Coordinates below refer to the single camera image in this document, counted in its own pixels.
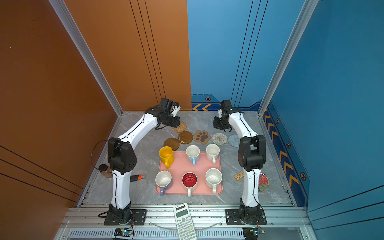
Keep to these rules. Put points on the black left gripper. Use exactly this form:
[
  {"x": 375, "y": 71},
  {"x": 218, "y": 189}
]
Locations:
[{"x": 176, "y": 124}]

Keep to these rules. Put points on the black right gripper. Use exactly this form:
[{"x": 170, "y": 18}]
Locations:
[{"x": 216, "y": 125}]

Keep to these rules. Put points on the multicolour woven round coaster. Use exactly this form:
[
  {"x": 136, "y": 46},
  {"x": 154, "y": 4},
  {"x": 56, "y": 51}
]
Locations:
[{"x": 220, "y": 139}]

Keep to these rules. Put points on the rattan woven round coaster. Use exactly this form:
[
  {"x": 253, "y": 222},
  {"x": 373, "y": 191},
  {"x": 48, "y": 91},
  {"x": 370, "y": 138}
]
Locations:
[{"x": 181, "y": 128}]

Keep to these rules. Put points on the light blue woven coaster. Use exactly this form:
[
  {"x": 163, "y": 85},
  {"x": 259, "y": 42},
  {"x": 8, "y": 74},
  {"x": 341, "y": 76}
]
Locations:
[{"x": 234, "y": 141}]

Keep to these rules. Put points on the cork paw print coaster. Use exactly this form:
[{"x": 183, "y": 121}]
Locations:
[{"x": 201, "y": 137}]

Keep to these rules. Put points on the glossy brown wooden coaster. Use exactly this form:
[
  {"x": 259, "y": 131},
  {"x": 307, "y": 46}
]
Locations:
[{"x": 185, "y": 137}]

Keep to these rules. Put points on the plain brown wooden coaster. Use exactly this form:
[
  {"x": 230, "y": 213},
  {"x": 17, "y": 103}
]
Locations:
[{"x": 173, "y": 143}]

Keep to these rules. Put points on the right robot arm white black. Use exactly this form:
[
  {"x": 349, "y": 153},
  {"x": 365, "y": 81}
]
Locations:
[{"x": 251, "y": 157}]

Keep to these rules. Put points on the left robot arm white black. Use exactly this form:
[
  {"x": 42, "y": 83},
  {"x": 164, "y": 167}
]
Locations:
[{"x": 122, "y": 158}]

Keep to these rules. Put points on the white mug back right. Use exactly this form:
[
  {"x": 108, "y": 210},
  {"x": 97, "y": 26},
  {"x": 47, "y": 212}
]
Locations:
[{"x": 212, "y": 153}]

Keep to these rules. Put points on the yellow mug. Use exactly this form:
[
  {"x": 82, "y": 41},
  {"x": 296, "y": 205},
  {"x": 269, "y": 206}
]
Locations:
[{"x": 167, "y": 156}]

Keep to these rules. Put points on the white mug front right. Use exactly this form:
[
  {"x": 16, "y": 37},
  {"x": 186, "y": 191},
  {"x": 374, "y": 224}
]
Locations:
[{"x": 213, "y": 179}]

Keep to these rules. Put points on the small wooden block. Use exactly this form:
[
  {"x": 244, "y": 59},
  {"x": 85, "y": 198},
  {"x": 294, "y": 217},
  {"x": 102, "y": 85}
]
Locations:
[{"x": 239, "y": 176}]

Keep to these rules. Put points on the white mug red inside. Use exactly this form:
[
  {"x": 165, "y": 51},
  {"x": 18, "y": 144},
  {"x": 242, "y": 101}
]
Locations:
[{"x": 190, "y": 182}]

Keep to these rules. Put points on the orange black utility knife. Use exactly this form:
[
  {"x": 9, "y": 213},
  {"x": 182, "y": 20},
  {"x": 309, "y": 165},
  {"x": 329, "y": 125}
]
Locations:
[{"x": 135, "y": 178}]

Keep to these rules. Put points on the red round tin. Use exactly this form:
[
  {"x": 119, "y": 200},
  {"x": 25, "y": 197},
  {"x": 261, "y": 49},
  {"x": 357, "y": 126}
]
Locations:
[{"x": 263, "y": 183}]

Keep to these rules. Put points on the brown spice jar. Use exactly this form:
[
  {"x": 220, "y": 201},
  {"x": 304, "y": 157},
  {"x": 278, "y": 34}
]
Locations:
[{"x": 105, "y": 171}]

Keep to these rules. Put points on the white calculator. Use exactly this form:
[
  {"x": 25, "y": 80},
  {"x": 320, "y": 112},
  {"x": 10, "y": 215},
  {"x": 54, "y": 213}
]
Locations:
[{"x": 184, "y": 223}]

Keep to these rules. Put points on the right circuit board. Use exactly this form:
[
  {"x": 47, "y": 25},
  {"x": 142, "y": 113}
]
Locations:
[{"x": 252, "y": 233}]

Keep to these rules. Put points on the circuit board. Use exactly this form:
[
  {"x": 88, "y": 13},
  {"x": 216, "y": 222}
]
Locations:
[
  {"x": 123, "y": 234},
  {"x": 252, "y": 233}
]

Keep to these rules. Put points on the left circuit board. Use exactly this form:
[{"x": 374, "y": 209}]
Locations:
[{"x": 123, "y": 234}]

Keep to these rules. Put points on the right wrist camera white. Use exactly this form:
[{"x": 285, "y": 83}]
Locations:
[{"x": 220, "y": 113}]

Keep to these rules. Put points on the white mug blue handle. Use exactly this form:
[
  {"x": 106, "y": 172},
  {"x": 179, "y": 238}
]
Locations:
[{"x": 193, "y": 154}]

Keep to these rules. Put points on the white mug purple handle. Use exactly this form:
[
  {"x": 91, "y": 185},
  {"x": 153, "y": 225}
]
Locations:
[{"x": 164, "y": 181}]

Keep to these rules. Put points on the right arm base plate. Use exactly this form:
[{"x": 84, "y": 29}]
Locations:
[{"x": 248, "y": 217}]

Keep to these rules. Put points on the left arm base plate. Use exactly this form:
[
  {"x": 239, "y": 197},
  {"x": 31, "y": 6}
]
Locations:
[{"x": 137, "y": 218}]

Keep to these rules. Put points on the aluminium frame post left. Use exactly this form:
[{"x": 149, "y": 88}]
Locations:
[{"x": 75, "y": 34}]

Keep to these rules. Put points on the aluminium frame post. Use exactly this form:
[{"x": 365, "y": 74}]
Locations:
[
  {"x": 294, "y": 38},
  {"x": 75, "y": 34}
]

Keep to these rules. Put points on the aluminium front rail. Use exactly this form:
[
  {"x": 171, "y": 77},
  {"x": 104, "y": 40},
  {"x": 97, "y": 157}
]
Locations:
[{"x": 284, "y": 223}]

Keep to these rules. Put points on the aluminium frame post right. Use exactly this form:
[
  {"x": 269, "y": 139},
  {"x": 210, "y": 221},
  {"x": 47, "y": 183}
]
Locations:
[{"x": 294, "y": 38}]

